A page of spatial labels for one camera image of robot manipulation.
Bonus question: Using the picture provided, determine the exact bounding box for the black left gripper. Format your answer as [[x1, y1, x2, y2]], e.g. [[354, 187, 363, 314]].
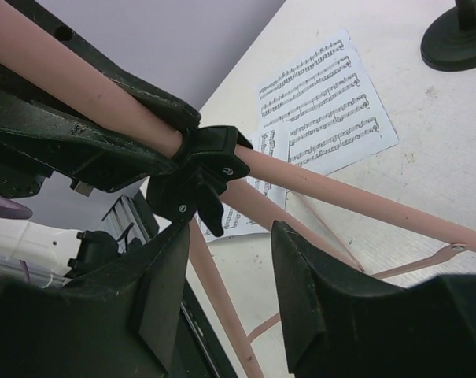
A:
[[0, 1, 201, 197]]

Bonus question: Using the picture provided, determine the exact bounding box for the sheet music page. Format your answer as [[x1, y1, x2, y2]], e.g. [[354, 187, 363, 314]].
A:
[[194, 129, 290, 243], [256, 29, 399, 175]]

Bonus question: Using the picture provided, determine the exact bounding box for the upper sheet music page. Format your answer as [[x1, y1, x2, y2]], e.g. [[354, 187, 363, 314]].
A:
[[256, 29, 399, 175]]

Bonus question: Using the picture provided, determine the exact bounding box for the lower sheet music page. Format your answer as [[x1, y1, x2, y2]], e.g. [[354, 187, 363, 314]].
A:
[[194, 129, 290, 243]]

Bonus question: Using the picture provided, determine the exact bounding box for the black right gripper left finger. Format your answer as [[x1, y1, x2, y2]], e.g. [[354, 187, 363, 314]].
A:
[[0, 221, 190, 377]]

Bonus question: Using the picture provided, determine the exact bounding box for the black microphone stand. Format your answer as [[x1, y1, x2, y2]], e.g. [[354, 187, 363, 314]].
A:
[[420, 1, 476, 72]]

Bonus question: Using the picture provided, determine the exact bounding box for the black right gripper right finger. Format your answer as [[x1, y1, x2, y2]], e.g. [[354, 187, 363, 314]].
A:
[[271, 221, 476, 377]]

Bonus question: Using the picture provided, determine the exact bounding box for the pink music stand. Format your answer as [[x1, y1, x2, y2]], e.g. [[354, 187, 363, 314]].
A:
[[0, 23, 476, 378]]

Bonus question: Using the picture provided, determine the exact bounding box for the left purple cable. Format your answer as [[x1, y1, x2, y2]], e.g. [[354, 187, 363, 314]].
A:
[[0, 191, 34, 284]]

